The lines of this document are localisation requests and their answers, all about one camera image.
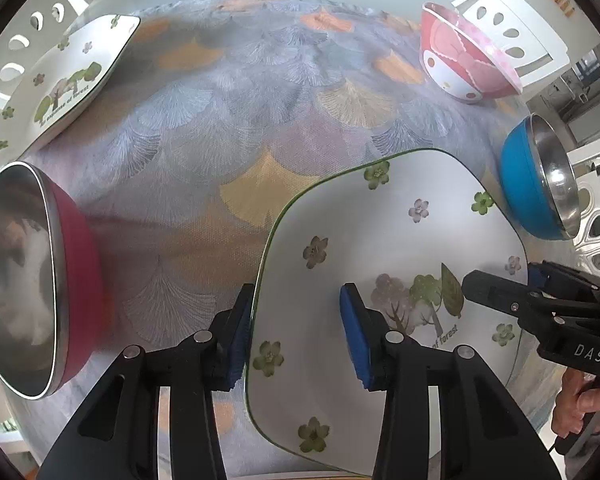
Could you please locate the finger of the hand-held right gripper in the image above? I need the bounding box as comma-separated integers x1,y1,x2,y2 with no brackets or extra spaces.
528,259,600,293
461,269,556,318

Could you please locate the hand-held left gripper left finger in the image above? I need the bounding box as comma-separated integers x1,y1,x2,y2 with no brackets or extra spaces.
37,284,256,480

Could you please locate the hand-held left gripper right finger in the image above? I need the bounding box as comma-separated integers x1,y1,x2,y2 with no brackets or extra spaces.
339,282,543,480

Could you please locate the blue steel bowl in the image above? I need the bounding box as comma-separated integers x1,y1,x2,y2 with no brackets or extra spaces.
499,112,581,242

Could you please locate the white floral square plate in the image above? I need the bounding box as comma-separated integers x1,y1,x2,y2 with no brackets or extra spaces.
245,149,531,478
0,14,141,171

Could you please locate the red steel bowl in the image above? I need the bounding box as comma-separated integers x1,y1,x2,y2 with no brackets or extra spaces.
0,161,112,401

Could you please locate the pink cartoon bowl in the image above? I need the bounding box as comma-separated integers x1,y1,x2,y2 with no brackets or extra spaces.
419,1,523,105

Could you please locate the person's right hand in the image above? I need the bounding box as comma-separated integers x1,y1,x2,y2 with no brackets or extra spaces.
551,367,600,441

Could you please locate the grey leaf pattern tablecloth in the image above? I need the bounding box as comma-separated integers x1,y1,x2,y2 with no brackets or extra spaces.
10,0,571,480

